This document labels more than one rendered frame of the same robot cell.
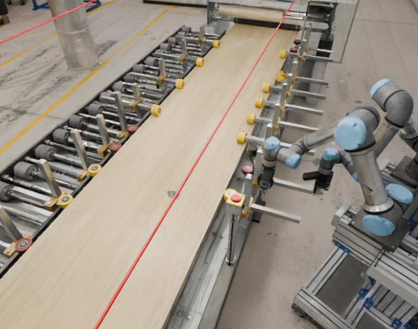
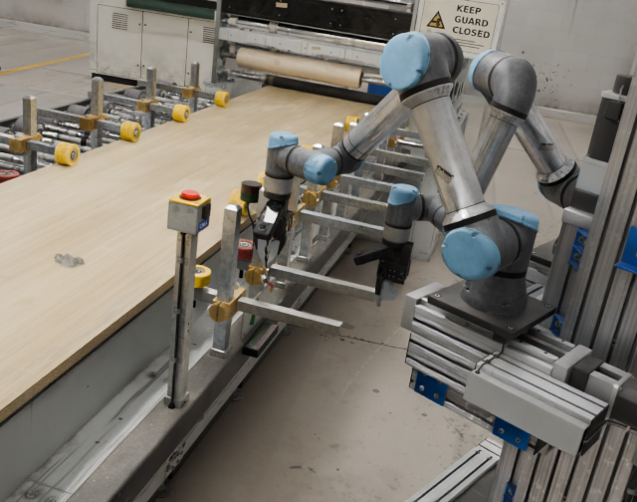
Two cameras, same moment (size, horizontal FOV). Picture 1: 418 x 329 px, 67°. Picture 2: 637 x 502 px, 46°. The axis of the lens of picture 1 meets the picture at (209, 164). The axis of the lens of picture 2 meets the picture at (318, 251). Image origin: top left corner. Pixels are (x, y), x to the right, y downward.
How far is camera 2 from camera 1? 0.84 m
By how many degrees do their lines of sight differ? 21
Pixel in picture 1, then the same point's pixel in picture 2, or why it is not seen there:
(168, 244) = (31, 322)
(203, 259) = (114, 411)
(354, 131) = (410, 47)
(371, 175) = (449, 143)
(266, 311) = not seen: outside the picture
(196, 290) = (83, 459)
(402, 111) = (516, 85)
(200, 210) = (120, 286)
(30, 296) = not seen: outside the picture
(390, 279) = (507, 391)
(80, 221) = not seen: outside the picture
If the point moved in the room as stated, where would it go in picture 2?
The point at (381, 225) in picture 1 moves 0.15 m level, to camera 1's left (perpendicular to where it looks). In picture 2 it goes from (472, 246) to (400, 239)
